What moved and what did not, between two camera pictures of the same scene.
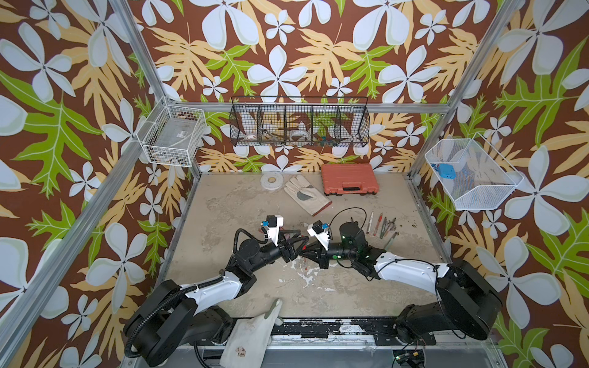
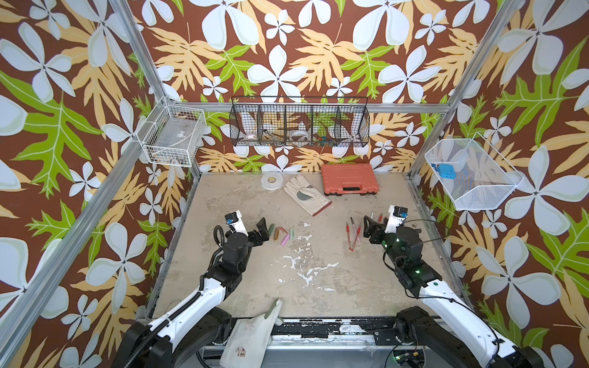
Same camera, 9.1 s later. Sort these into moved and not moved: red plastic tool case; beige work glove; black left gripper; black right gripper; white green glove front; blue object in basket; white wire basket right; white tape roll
Moved: black left gripper; black right gripper
Not moved: white wire basket right; blue object in basket; red plastic tool case; white green glove front; beige work glove; white tape roll
